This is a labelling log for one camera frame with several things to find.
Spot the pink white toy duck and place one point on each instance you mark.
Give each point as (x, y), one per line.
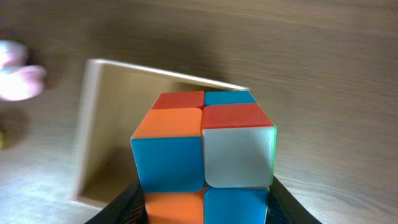
(19, 81)

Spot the yellow ball with blue letters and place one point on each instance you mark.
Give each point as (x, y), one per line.
(2, 139)

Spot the white cardboard box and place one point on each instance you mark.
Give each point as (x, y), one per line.
(115, 98)

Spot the multicoloured puzzle cube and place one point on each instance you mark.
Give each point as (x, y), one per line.
(205, 157)

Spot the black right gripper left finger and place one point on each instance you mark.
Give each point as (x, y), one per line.
(127, 208)

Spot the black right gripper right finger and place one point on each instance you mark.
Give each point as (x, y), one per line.
(284, 208)

